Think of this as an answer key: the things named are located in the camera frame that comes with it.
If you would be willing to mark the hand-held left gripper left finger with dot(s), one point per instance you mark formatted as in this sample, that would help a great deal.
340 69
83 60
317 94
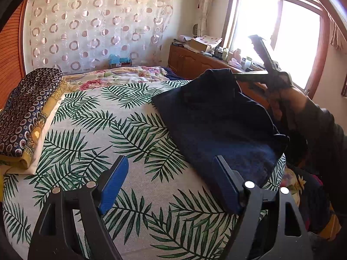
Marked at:
115 184

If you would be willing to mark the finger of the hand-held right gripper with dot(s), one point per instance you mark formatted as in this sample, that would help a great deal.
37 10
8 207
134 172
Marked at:
250 76
261 50

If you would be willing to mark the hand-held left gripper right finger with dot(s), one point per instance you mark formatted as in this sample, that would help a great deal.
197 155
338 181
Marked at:
227 187

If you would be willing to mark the navy t-shirt orange print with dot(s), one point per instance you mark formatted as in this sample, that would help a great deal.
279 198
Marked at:
219 119

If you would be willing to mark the person's right forearm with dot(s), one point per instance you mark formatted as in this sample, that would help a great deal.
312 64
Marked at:
325 132

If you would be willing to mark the person's right hand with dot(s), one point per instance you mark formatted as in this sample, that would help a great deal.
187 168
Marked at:
288 108

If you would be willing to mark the white jar dark lid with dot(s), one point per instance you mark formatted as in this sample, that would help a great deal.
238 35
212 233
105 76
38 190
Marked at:
248 62

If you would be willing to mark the wooden framed window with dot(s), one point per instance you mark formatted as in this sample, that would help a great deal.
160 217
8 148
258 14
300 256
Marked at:
273 24

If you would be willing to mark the white plastic bottle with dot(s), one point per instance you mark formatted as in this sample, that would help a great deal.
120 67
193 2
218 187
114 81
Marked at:
225 55

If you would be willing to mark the leaf print bedsheet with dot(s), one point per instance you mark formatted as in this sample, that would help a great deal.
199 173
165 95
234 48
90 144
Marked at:
146 146

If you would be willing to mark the wooden cabinet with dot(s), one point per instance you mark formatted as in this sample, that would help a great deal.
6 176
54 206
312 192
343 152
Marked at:
195 63

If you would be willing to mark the cardboard box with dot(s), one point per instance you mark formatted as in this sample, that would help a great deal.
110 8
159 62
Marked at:
202 43

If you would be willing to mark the beige window curtain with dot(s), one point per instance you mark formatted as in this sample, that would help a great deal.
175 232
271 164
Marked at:
207 5

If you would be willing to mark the navy blanket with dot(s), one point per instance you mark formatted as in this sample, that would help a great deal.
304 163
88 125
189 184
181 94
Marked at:
176 74

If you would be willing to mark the dark floral cloth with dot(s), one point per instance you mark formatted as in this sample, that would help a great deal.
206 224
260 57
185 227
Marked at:
311 200

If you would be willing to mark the yellow folded blanket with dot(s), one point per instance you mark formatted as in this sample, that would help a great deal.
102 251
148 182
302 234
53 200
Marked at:
40 140

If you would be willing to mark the floral blanket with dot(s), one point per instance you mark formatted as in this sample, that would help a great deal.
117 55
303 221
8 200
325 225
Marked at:
122 74

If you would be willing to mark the blue box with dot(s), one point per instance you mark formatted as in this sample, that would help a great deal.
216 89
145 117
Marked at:
119 59

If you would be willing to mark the circle patterned sheer curtain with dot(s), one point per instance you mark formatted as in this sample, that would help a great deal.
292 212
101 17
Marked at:
97 24

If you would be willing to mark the wooden wardrobe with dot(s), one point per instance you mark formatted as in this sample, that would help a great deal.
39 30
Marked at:
10 46

